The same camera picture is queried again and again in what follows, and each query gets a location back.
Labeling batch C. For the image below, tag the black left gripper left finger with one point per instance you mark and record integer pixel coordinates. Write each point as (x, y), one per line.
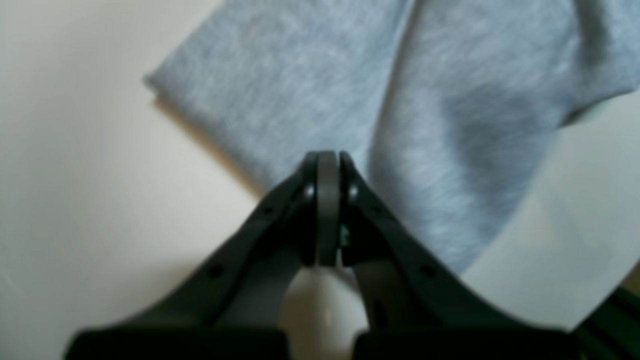
(228, 308)

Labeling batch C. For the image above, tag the grey T-shirt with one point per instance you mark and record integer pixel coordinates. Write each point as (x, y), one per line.
(446, 106)

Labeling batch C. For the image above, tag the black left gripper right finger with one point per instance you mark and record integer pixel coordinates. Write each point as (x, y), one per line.
(417, 309)

